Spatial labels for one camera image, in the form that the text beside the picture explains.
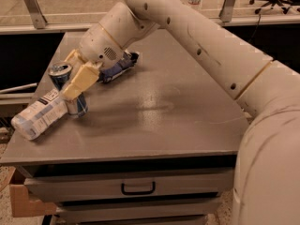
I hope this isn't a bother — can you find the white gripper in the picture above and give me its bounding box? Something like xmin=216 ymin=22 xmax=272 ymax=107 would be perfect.
xmin=61 ymin=23 xmax=124 ymax=100

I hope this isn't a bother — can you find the red bull can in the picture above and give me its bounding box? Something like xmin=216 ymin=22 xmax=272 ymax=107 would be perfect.
xmin=47 ymin=61 xmax=89 ymax=119

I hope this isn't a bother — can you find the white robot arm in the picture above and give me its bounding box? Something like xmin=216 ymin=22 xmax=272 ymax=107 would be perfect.
xmin=61 ymin=0 xmax=300 ymax=225

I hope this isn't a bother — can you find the blue label plastic bottle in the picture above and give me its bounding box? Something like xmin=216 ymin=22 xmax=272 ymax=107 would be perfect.
xmin=11 ymin=89 xmax=68 ymax=141

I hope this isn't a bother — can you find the blue chip bag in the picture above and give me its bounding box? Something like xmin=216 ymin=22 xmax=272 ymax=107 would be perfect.
xmin=97 ymin=51 xmax=140 ymax=83

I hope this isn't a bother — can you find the grey drawer cabinet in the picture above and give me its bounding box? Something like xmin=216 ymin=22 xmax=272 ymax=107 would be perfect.
xmin=1 ymin=30 xmax=248 ymax=225

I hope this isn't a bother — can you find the cardboard box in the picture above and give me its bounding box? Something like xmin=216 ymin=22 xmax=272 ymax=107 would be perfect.
xmin=8 ymin=169 xmax=56 ymax=218

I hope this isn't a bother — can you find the left metal bracket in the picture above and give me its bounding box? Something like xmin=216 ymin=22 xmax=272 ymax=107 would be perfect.
xmin=23 ymin=0 xmax=47 ymax=29

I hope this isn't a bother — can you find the metal bracket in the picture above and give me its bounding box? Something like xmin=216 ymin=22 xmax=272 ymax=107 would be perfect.
xmin=23 ymin=0 xmax=47 ymax=29
xmin=219 ymin=0 xmax=236 ymax=23

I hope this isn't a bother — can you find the black drawer handle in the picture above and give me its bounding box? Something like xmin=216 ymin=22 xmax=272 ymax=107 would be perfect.
xmin=121 ymin=182 xmax=156 ymax=196

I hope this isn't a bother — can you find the right metal bracket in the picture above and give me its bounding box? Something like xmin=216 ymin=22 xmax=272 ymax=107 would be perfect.
xmin=219 ymin=0 xmax=236 ymax=23

